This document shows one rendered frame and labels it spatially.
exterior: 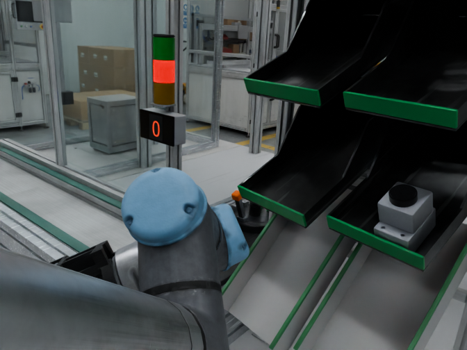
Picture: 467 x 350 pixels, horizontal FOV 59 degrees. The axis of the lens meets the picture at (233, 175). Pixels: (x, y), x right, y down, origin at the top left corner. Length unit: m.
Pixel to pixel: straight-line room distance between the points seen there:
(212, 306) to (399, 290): 0.34
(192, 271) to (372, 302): 0.35
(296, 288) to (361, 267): 0.10
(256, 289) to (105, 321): 0.50
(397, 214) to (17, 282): 0.40
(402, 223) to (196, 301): 0.26
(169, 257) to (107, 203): 0.89
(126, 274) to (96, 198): 0.81
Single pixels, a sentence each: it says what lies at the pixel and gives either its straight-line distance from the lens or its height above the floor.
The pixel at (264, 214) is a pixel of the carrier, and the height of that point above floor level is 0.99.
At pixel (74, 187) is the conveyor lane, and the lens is 1.40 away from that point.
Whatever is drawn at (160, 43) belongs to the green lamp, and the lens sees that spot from 0.98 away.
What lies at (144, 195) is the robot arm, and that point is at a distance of 0.38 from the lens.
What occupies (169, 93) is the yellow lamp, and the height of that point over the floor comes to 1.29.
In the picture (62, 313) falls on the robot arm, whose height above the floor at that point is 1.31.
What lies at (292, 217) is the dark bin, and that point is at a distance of 0.56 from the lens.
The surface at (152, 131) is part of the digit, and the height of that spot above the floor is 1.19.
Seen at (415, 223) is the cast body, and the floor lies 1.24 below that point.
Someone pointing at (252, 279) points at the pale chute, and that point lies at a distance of 0.72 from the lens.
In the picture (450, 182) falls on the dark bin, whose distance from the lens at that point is 0.62.
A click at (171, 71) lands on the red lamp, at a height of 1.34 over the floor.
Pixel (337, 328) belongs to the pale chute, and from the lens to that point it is 0.65.
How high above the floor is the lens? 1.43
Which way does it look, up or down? 19 degrees down
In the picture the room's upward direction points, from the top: 3 degrees clockwise
